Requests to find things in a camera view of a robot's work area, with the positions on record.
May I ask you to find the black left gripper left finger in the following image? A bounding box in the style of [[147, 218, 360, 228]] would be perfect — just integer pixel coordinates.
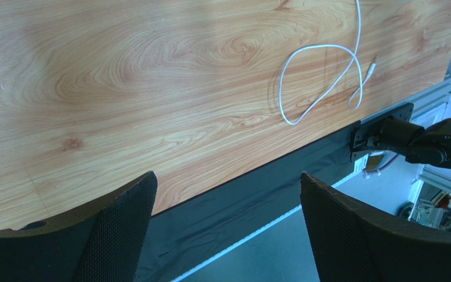
[[0, 172, 157, 281]]

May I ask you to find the white headphone cable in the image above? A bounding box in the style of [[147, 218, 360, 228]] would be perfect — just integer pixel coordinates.
[[279, 0, 378, 126]]

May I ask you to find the background clutter shelf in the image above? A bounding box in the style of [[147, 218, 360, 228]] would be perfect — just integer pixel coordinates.
[[396, 180, 451, 233]]

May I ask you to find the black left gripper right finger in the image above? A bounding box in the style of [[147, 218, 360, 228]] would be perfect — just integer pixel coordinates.
[[300, 173, 451, 281]]

